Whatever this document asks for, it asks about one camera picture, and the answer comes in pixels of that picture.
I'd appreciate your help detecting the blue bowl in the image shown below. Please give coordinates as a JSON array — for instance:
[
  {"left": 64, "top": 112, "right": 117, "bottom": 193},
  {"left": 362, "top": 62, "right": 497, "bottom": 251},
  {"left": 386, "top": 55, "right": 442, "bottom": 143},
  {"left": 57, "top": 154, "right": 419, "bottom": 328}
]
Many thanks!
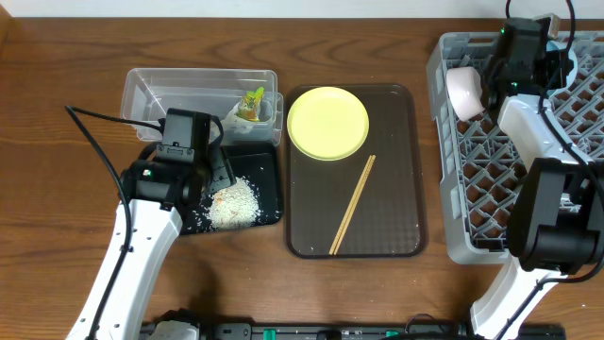
[{"left": 546, "top": 41, "right": 578, "bottom": 93}]

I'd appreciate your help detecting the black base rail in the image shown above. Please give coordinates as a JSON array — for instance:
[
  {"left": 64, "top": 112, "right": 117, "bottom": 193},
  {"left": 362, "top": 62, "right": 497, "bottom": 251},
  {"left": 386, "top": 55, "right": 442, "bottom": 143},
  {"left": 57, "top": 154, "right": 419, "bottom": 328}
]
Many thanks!
[{"left": 141, "top": 321, "right": 567, "bottom": 340}]

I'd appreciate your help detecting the yellow plate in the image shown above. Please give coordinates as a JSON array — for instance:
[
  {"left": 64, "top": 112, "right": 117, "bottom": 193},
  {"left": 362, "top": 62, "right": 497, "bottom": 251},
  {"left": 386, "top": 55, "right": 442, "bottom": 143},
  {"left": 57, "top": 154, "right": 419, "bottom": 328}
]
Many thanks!
[{"left": 287, "top": 87, "right": 370, "bottom": 162}]

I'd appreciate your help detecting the grey dishwasher rack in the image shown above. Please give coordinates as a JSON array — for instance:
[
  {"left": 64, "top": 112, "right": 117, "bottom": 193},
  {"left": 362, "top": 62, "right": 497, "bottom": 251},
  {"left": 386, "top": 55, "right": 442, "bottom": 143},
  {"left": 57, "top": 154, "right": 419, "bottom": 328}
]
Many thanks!
[{"left": 427, "top": 31, "right": 603, "bottom": 264}]

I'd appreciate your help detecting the pink bowl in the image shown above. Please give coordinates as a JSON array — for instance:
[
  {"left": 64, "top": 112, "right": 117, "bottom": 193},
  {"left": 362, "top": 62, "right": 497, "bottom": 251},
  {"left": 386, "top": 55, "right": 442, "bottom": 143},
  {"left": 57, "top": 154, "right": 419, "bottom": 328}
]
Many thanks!
[{"left": 445, "top": 67, "right": 484, "bottom": 121}]

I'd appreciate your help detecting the green snack wrapper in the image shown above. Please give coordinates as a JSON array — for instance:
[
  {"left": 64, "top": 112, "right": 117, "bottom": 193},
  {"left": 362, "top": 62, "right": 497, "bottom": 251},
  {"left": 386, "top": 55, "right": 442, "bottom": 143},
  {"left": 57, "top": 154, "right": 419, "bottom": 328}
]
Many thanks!
[{"left": 236, "top": 87, "right": 264, "bottom": 122}]

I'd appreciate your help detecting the clear plastic bin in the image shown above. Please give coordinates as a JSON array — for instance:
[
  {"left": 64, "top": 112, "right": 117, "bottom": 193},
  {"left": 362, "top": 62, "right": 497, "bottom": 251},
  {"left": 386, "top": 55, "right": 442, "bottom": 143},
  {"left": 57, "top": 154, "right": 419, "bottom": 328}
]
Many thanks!
[{"left": 121, "top": 68, "right": 283, "bottom": 146}]

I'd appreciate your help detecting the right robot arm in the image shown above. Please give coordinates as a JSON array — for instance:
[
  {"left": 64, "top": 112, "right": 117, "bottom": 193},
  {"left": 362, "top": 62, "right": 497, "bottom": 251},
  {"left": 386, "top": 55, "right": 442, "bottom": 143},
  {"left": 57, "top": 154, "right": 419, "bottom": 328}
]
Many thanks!
[{"left": 466, "top": 17, "right": 603, "bottom": 339}]

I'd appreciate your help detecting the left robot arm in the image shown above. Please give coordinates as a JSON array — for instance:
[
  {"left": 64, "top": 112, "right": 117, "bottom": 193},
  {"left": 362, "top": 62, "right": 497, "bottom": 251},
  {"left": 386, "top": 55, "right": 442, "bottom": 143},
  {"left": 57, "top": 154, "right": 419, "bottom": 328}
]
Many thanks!
[{"left": 68, "top": 109, "right": 236, "bottom": 339}]

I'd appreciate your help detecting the brown serving tray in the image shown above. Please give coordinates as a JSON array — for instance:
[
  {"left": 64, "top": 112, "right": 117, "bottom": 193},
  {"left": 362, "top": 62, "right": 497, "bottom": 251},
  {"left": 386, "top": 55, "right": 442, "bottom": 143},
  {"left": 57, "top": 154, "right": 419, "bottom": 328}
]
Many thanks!
[{"left": 284, "top": 84, "right": 428, "bottom": 259}]

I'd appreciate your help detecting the rice food waste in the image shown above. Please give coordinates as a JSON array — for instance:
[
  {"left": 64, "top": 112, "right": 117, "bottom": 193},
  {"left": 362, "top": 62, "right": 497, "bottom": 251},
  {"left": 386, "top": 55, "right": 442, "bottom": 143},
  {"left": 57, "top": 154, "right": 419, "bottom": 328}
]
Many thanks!
[{"left": 193, "top": 177, "right": 260, "bottom": 232}]

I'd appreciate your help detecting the black tray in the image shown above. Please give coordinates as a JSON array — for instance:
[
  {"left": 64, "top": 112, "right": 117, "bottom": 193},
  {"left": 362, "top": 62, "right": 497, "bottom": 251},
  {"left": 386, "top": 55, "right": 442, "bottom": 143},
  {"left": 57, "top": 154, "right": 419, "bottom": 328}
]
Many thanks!
[{"left": 180, "top": 143, "right": 283, "bottom": 235}]

